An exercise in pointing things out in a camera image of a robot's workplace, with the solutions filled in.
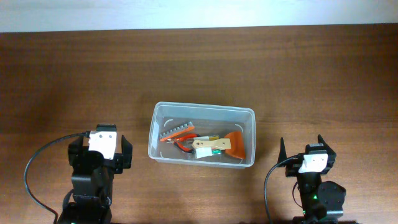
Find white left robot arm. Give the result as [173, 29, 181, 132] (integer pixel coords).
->
[57, 124, 133, 223]

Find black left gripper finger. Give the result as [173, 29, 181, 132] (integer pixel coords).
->
[68, 136, 84, 166]
[121, 135, 133, 169]

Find clear plastic container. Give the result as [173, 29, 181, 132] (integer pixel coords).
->
[148, 102, 256, 169]

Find orange scraper with wooden handle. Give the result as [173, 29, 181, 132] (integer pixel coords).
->
[192, 131, 246, 159]

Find orange handled cutting pliers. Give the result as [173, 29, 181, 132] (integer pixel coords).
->
[166, 134, 199, 154]

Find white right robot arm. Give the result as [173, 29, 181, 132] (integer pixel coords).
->
[277, 135, 346, 223]

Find orange socket bit rail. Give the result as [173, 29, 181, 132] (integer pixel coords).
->
[159, 122, 195, 142]

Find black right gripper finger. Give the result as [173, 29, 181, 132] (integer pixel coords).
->
[317, 134, 336, 159]
[277, 138, 287, 167]

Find clear case of screwdrivers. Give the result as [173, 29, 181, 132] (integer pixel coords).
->
[188, 135, 221, 159]

